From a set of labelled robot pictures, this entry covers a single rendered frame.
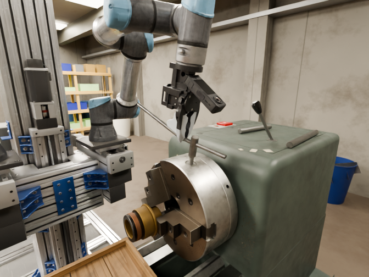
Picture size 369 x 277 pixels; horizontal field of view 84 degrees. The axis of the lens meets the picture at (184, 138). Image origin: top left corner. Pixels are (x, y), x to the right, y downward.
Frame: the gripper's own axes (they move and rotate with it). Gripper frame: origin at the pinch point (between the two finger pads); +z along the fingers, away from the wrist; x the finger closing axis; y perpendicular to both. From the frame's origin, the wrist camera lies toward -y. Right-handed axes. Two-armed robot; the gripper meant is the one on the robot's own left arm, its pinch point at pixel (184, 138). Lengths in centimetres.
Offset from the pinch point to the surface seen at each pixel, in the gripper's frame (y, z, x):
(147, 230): -3.4, 21.1, 15.7
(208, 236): -16.9, 19.5, 7.3
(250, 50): 100, -29, -304
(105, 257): 12, 45, 18
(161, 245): 2.0, 47.1, 0.5
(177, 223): -9.1, 18.3, 11.0
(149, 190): 3.4, 15.9, 8.9
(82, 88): 547, 137, -269
